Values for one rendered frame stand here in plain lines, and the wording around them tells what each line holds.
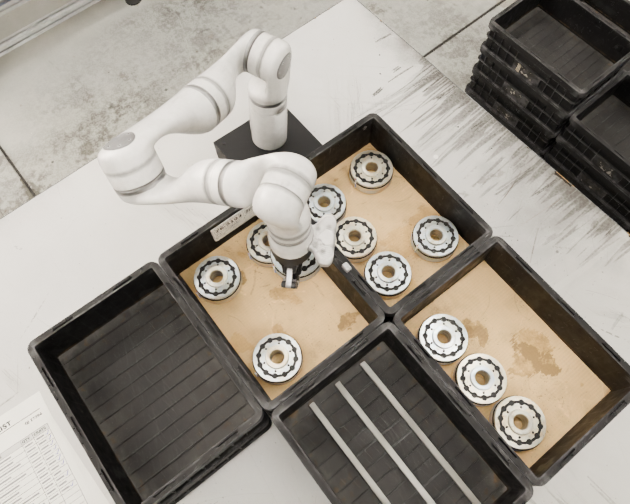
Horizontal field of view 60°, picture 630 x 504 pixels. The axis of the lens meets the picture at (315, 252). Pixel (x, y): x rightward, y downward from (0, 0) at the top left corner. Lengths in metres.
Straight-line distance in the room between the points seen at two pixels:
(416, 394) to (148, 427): 0.55
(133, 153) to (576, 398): 0.97
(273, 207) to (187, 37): 2.15
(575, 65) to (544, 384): 1.25
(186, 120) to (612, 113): 1.61
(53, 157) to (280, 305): 1.62
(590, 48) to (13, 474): 2.13
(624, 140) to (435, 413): 1.33
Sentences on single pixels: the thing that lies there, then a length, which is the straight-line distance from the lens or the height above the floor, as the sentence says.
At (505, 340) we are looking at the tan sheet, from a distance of 1.25.
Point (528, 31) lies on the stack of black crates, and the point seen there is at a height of 0.49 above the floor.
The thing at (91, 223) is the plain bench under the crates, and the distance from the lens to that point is 1.54.
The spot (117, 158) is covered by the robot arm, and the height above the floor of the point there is 1.24.
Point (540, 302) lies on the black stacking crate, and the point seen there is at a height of 0.88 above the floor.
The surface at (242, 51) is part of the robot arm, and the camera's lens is 1.21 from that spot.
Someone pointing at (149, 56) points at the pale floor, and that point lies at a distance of 2.79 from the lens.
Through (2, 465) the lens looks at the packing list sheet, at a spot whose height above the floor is 0.70.
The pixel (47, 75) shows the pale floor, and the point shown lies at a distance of 2.89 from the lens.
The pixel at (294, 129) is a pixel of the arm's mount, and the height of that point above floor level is 0.77.
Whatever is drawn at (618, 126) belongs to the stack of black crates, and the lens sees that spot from 2.22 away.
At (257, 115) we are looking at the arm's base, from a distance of 1.34.
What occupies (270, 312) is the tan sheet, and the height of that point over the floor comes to 0.83.
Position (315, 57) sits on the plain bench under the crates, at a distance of 1.73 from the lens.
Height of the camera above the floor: 1.98
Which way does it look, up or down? 68 degrees down
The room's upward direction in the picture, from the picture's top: 2 degrees counter-clockwise
